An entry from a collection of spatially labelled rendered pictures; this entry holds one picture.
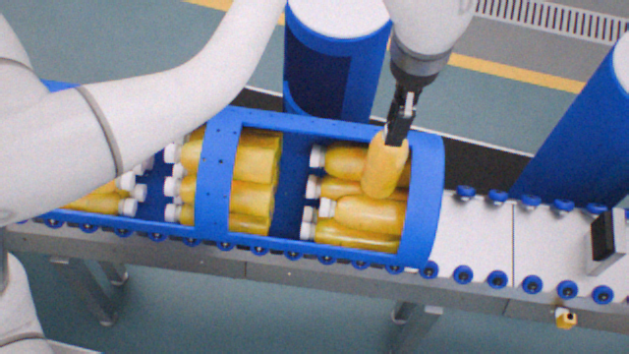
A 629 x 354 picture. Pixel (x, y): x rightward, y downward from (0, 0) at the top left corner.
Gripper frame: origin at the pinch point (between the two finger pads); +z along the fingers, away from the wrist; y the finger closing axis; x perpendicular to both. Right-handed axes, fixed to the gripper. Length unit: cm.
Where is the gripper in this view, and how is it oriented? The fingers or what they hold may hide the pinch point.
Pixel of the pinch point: (396, 123)
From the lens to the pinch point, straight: 124.8
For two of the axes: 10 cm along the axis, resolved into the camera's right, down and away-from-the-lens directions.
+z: -0.6, 4.4, 9.0
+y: 1.2, -8.9, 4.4
